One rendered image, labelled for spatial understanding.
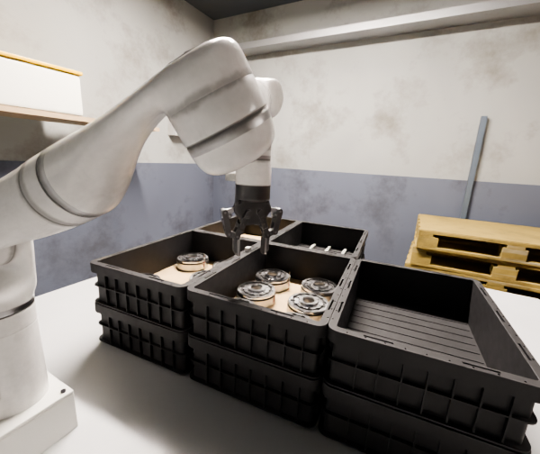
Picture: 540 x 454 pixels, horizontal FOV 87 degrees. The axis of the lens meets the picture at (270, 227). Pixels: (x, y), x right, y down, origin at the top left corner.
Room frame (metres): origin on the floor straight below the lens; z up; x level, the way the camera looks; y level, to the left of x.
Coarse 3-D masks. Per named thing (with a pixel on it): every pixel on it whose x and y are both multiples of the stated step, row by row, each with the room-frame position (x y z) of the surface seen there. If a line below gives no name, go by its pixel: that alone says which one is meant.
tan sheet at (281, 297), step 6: (294, 282) 0.82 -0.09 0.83; (300, 282) 0.82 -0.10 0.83; (288, 288) 0.77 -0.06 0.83; (294, 288) 0.77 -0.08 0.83; (300, 288) 0.77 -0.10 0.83; (276, 294) 0.73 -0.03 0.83; (282, 294) 0.73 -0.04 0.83; (288, 294) 0.74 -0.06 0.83; (276, 300) 0.70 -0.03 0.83; (282, 300) 0.70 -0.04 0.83; (270, 306) 0.66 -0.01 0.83; (276, 306) 0.66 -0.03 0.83; (282, 306) 0.66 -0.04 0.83
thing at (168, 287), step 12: (240, 240) 0.92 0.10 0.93; (252, 240) 0.92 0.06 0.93; (120, 252) 0.73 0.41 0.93; (240, 252) 0.78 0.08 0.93; (96, 264) 0.64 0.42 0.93; (108, 276) 0.63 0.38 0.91; (120, 276) 0.61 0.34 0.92; (132, 276) 0.59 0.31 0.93; (144, 276) 0.59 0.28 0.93; (204, 276) 0.61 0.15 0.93; (156, 288) 0.57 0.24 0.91; (168, 288) 0.55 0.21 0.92; (180, 288) 0.54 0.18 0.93
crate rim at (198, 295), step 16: (240, 256) 0.75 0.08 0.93; (336, 256) 0.80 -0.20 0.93; (192, 288) 0.54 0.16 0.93; (336, 288) 0.57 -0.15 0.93; (208, 304) 0.51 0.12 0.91; (224, 304) 0.50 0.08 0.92; (240, 304) 0.48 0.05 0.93; (256, 304) 0.49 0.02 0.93; (336, 304) 0.50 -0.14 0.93; (256, 320) 0.47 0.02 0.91; (272, 320) 0.46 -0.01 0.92; (288, 320) 0.45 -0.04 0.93; (304, 320) 0.44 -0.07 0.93; (320, 320) 0.44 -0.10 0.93; (320, 336) 0.43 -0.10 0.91
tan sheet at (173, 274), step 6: (210, 264) 0.93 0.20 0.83; (162, 270) 0.86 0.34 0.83; (168, 270) 0.86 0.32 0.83; (174, 270) 0.86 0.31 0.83; (180, 270) 0.86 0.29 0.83; (162, 276) 0.81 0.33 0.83; (168, 276) 0.82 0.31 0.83; (174, 276) 0.82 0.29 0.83; (180, 276) 0.82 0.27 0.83; (186, 276) 0.82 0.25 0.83; (180, 282) 0.78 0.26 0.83
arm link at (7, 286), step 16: (0, 256) 0.38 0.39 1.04; (16, 256) 0.41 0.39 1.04; (32, 256) 0.42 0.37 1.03; (0, 272) 0.41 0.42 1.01; (16, 272) 0.41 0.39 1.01; (32, 272) 0.42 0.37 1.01; (0, 288) 0.39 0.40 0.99; (16, 288) 0.39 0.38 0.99; (32, 288) 0.41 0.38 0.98; (0, 304) 0.37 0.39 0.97; (16, 304) 0.39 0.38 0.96
